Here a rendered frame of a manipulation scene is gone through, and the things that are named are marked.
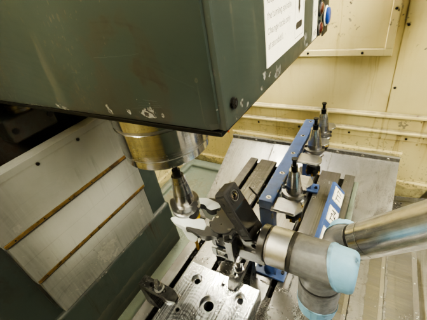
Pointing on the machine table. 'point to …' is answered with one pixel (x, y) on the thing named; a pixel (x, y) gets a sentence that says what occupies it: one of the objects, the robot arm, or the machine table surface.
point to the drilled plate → (188, 297)
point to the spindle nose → (157, 146)
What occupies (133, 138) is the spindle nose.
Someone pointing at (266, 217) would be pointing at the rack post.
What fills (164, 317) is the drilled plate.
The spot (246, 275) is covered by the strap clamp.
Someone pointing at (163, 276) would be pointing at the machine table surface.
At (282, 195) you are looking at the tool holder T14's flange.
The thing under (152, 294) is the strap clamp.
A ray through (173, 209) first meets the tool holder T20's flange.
